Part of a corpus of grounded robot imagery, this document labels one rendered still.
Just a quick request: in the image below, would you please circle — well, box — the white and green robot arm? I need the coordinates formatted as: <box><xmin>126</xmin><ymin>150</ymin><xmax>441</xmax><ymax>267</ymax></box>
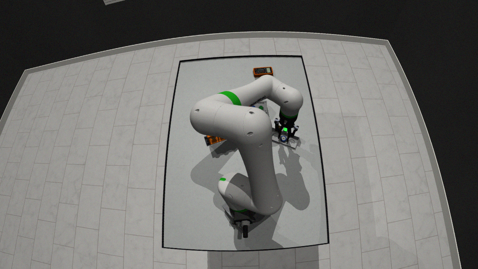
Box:
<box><xmin>190</xmin><ymin>75</ymin><xmax>303</xmax><ymax>238</ymax></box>

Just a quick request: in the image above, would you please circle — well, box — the grey button housing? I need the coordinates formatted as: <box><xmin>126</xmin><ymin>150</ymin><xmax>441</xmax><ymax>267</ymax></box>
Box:
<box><xmin>252</xmin><ymin>101</ymin><xmax>267</xmax><ymax>113</ymax></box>

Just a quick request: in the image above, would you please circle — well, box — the orange tube rack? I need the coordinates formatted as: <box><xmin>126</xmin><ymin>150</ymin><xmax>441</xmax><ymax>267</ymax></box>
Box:
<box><xmin>207</xmin><ymin>135</ymin><xmax>225</xmax><ymax>145</ymax></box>

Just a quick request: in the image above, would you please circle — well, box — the orange digital multimeter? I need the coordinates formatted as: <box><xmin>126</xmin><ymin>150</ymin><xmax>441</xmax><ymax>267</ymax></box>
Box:
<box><xmin>253</xmin><ymin>67</ymin><xmax>273</xmax><ymax>77</ymax></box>

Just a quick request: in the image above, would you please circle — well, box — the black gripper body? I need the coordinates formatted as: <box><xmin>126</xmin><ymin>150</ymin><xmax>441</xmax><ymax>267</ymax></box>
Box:
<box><xmin>279</xmin><ymin>119</ymin><xmax>294</xmax><ymax>128</ymax></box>

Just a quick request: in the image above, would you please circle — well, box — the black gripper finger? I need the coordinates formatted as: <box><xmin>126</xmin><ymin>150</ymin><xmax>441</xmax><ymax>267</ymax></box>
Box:
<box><xmin>274</xmin><ymin>118</ymin><xmax>284</xmax><ymax>139</ymax></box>
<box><xmin>286</xmin><ymin>125</ymin><xmax>299</xmax><ymax>142</ymax></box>

